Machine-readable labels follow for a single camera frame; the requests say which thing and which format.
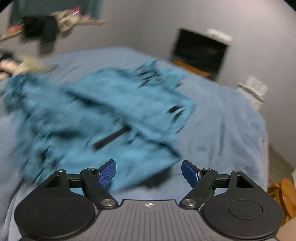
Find teal zip jacket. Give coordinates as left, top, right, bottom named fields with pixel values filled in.
left=5, top=61, right=196, bottom=191

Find wooden stool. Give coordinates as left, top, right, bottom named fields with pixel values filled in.
left=267, top=178, right=296, bottom=225

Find blue bed blanket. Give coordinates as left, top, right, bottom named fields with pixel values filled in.
left=1, top=47, right=268, bottom=240

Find white side cabinet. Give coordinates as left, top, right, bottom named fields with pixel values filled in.
left=237, top=83, right=265, bottom=111

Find white wifi router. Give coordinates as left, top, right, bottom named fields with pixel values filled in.
left=245, top=76, right=268, bottom=97

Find wooden tv stand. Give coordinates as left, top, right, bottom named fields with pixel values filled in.
left=173, top=60, right=212, bottom=77

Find black monitor screen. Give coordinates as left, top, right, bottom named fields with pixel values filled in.
left=171, top=28, right=228, bottom=75

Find beige cloth on sill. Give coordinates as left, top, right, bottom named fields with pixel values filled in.
left=50, top=10, right=80, bottom=32

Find pink item on sill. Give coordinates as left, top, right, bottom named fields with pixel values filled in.
left=70, top=6, right=90, bottom=18

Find teal window curtain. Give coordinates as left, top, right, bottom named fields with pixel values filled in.
left=10, top=0, right=103, bottom=24

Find white wall power strip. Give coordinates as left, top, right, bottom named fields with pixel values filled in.
left=206, top=29, right=233, bottom=44

